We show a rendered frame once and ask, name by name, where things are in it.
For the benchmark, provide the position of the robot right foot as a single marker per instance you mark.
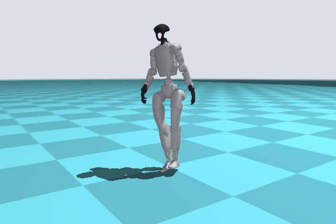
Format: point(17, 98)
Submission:
point(165, 167)

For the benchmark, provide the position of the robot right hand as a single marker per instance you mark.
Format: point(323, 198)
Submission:
point(144, 90)

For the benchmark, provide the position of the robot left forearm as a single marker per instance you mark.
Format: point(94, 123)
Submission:
point(187, 77)

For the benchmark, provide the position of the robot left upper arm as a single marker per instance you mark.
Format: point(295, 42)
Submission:
point(177, 50)

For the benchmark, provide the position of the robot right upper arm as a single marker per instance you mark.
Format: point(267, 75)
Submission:
point(152, 71)

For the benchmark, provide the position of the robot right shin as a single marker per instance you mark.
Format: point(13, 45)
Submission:
point(166, 145)

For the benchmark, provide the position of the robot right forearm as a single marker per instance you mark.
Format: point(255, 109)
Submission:
point(148, 80)

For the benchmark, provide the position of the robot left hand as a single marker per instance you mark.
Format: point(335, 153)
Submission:
point(192, 93)

